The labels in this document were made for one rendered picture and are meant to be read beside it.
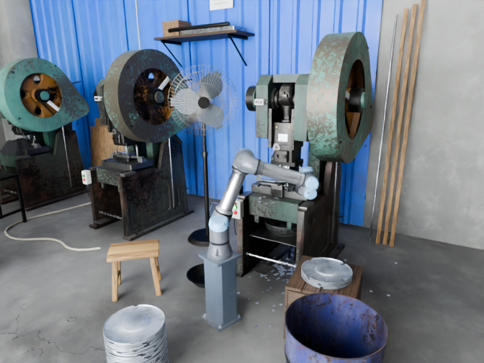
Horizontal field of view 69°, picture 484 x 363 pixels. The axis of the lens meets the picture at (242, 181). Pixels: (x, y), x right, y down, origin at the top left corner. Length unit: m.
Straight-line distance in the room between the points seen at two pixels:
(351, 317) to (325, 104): 1.12
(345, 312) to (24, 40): 6.20
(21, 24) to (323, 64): 5.53
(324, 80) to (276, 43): 1.84
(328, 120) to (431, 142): 1.64
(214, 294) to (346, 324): 0.78
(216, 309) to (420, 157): 2.30
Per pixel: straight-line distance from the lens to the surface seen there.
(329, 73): 2.10
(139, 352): 1.86
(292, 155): 2.54
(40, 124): 4.71
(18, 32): 6.86
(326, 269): 2.18
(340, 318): 1.87
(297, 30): 3.81
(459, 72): 3.53
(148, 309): 2.01
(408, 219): 3.76
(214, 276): 2.14
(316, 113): 2.10
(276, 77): 2.57
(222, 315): 2.28
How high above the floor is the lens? 1.44
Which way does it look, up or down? 16 degrees down
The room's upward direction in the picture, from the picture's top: 1 degrees counter-clockwise
